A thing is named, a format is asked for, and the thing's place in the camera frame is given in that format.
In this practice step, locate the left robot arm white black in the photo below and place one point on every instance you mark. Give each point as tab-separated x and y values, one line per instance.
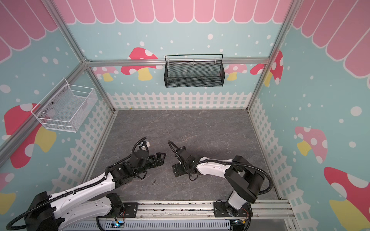
92	199

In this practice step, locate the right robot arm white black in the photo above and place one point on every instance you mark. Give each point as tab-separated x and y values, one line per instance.
246	180

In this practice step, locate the grey vented cable duct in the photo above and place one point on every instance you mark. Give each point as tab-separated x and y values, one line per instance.
166	225

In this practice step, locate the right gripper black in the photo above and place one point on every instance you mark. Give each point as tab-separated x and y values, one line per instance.
179	167

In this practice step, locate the black mesh wall basket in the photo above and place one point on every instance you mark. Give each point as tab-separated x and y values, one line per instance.
194	70

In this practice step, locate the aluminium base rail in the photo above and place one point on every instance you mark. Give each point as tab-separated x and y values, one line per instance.
142	210

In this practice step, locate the white mesh wall basket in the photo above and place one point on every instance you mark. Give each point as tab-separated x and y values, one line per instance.
66	107

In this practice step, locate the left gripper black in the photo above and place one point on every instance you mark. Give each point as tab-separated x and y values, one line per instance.
160	161

